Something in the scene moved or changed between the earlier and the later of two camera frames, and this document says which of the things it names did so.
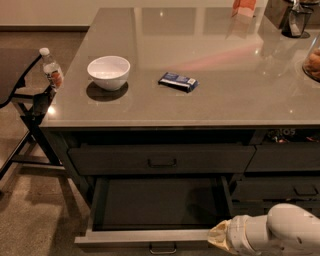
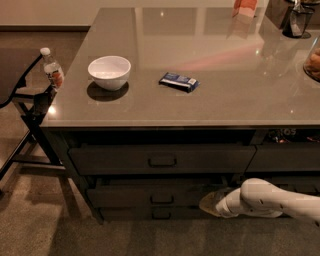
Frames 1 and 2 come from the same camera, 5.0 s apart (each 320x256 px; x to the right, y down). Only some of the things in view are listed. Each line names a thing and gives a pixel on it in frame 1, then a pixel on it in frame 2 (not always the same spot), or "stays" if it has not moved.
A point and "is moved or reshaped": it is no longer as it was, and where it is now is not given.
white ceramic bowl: [110, 73] stays
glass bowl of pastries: [311, 65] stays
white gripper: [237, 232] to [222, 205]
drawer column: [285, 156] stays
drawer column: [154, 215] is moved or reshaped
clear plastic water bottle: [51, 69] stays
